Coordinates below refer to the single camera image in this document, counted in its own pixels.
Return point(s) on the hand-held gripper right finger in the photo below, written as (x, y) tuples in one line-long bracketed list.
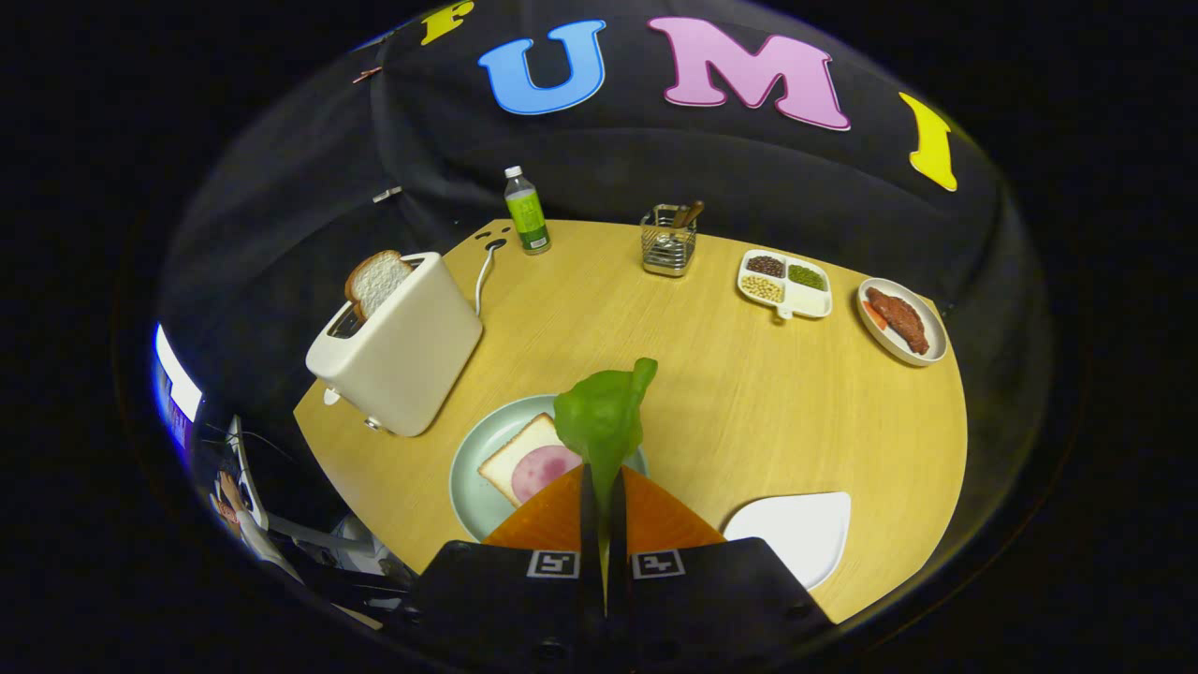
[(620, 529)]

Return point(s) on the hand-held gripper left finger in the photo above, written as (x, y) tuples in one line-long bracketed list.
[(590, 534)]

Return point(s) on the green lettuce leaf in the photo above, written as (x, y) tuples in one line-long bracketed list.
[(599, 421)]

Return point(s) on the toasted bread slice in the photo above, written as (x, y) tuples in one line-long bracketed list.
[(379, 281)]

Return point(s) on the pink ham slice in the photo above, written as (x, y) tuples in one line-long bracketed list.
[(543, 473)]

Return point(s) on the white bread slice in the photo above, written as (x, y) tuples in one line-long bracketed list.
[(510, 459)]

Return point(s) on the pale green round plate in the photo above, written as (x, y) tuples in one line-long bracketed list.
[(473, 487)]

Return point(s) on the white leaf-shaped plate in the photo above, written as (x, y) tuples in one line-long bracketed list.
[(796, 534)]

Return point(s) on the white toaster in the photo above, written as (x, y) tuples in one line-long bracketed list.
[(412, 356)]

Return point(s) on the heap of yellow beans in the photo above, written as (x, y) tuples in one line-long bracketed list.
[(762, 288)]

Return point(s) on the white divided dish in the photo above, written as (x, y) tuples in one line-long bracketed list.
[(812, 300)]

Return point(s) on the heap of brown beans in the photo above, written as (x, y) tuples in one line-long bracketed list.
[(766, 266)]

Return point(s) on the heap of green beans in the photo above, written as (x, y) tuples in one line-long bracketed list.
[(807, 277)]

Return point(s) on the green label plastic bottle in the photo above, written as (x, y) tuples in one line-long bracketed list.
[(527, 215)]

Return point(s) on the orange food strip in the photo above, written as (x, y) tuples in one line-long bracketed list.
[(874, 316)]

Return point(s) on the brown meat slice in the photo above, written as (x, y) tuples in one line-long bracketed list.
[(898, 318)]

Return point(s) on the black backdrop cloth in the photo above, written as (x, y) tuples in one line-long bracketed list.
[(608, 159)]

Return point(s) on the white round plate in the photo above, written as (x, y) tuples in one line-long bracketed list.
[(933, 323)]

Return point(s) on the silver cloth clip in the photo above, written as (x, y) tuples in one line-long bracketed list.
[(387, 194)]

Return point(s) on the computer monitor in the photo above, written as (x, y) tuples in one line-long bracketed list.
[(178, 384)]

